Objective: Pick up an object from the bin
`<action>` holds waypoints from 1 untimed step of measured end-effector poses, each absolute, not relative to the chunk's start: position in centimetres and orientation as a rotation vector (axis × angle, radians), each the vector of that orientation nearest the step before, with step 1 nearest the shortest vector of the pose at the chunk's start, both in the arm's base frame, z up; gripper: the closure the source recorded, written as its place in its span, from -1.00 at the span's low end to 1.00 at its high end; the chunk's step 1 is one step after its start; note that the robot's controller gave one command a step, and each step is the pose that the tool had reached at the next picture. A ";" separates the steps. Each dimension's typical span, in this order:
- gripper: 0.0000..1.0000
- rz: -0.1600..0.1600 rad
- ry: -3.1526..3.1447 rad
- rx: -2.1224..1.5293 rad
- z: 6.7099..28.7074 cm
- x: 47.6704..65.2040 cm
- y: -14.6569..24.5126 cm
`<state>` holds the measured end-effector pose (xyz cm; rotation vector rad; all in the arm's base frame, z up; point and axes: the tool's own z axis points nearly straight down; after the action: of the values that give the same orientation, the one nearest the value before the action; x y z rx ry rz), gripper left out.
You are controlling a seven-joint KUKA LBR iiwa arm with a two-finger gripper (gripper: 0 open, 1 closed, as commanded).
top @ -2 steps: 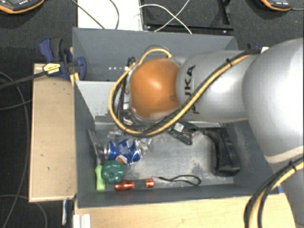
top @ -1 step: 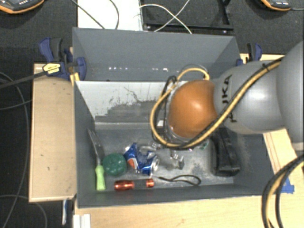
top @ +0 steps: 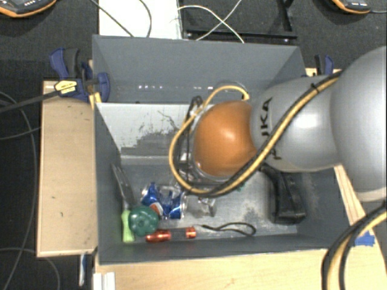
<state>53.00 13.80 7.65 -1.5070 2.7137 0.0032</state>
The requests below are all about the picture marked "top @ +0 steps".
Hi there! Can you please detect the dark green round toy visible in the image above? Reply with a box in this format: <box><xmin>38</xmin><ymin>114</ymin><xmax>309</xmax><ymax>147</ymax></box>
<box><xmin>127</xmin><ymin>206</ymin><xmax>160</xmax><ymax>239</ymax></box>

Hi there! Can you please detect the orange and black flashlight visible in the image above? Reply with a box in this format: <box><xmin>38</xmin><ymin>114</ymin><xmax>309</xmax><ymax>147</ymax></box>
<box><xmin>145</xmin><ymin>222</ymin><xmax>258</xmax><ymax>244</ymax></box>

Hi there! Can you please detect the dark grey flat tool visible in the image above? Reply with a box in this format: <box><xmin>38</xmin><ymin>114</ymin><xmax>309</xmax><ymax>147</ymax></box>
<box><xmin>110</xmin><ymin>163</ymin><xmax>137</xmax><ymax>208</ymax></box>

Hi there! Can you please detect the crushed blue drink can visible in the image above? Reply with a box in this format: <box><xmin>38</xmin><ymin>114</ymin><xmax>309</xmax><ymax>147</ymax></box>
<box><xmin>140</xmin><ymin>182</ymin><xmax>189</xmax><ymax>221</ymax></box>

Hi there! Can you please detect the light green toy bone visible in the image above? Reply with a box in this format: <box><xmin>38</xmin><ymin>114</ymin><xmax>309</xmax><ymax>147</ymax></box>
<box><xmin>121</xmin><ymin>209</ymin><xmax>135</xmax><ymax>243</ymax></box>

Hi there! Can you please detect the pale wood board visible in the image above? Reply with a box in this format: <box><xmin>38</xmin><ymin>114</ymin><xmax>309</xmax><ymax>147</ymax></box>
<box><xmin>36</xmin><ymin>80</ymin><xmax>99</xmax><ymax>258</ymax></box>

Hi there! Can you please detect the black stapler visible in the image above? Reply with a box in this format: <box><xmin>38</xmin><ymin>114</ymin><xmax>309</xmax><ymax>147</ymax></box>
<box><xmin>262</xmin><ymin>165</ymin><xmax>307</xmax><ymax>225</ymax></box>

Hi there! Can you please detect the grey metal bin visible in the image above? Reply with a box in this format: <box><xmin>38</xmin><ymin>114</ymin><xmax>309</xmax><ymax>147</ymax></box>
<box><xmin>91</xmin><ymin>34</ymin><xmax>349</xmax><ymax>265</ymax></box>

